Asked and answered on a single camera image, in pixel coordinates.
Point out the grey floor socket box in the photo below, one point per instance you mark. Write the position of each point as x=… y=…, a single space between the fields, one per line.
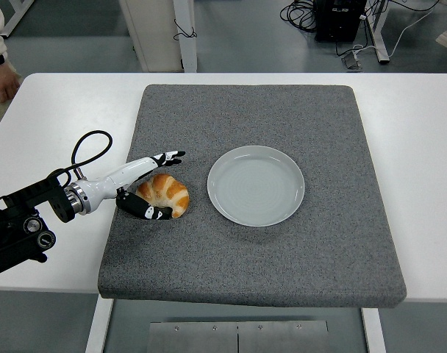
x=351 y=61

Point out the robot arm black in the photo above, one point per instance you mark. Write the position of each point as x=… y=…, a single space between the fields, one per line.
x=43 y=193

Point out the white cabinet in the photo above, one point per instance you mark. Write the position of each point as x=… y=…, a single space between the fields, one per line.
x=153 y=33

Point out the round grey plate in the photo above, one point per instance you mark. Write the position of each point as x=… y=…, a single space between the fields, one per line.
x=256 y=185

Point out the white metal frame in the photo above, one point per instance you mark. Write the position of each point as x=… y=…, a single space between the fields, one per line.
x=17 y=18

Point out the black computer tower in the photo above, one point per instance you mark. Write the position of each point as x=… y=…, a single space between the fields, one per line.
x=337 y=20

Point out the white desk leg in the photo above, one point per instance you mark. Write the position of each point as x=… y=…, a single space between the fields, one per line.
x=378 y=33

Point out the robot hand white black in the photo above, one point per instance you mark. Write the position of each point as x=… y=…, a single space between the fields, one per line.
x=109 y=180

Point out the white table leg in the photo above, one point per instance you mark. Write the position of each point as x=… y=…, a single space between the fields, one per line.
x=98 y=323
x=373 y=331

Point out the golden croissant bread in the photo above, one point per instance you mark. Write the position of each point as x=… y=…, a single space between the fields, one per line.
x=168 y=189

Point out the person's hand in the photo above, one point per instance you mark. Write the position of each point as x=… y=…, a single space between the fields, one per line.
x=3 y=84

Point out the grey felt mat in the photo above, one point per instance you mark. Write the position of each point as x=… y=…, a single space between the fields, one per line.
x=245 y=257

